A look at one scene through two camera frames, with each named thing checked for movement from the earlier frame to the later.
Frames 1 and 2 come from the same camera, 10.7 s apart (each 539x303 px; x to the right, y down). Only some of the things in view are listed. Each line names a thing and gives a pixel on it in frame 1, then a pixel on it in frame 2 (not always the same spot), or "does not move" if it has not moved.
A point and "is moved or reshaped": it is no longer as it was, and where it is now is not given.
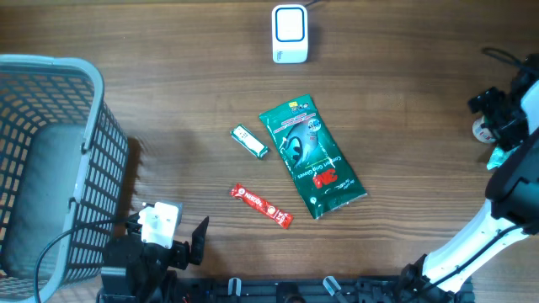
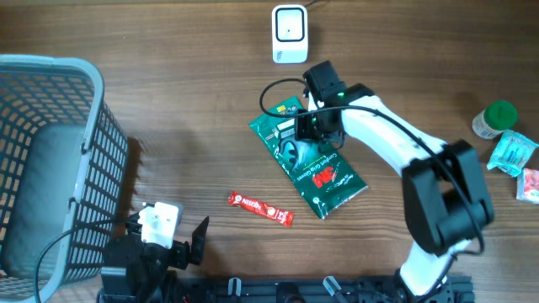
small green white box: x=249 y=141 -> x=285 y=129
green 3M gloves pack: x=328 y=176 is moved or reshaped
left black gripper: x=181 y=256 does not move
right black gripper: x=508 y=135 -> x=303 y=133
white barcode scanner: x=290 y=34 does not move
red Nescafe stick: x=261 y=205 is moved or reshaped
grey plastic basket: x=62 y=167 does not move
